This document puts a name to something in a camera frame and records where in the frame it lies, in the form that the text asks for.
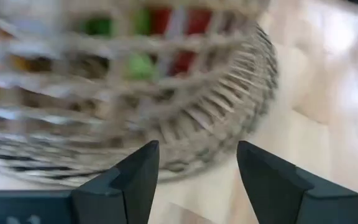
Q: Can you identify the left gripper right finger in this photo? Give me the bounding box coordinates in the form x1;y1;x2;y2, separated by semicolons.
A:
236;140;358;224

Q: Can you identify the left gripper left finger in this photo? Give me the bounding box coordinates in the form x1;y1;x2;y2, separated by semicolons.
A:
0;139;160;224

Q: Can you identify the woven wicker basket with handles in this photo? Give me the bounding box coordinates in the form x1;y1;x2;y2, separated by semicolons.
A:
0;0;279;187

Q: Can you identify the green corn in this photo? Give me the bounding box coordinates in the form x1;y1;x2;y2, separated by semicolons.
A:
125;52;157;80

